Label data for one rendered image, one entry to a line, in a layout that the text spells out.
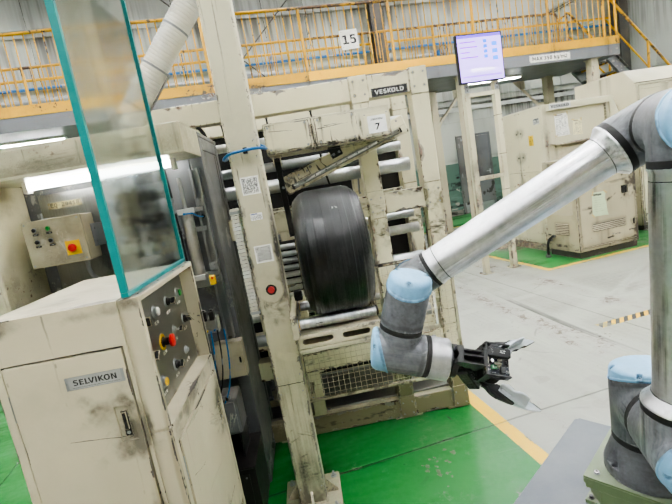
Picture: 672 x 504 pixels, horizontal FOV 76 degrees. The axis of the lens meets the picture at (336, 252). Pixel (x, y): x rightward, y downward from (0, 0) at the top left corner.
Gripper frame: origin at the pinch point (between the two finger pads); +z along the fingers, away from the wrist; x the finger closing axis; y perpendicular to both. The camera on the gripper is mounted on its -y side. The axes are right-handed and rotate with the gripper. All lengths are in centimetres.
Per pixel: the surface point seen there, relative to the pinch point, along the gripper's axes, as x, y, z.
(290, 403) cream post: 7, -111, -58
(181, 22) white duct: 146, -29, -132
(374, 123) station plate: 127, -53, -39
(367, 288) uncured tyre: 46, -65, -33
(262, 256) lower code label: 56, -69, -79
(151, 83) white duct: 123, -45, -142
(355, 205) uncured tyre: 74, -48, -43
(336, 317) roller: 38, -79, -44
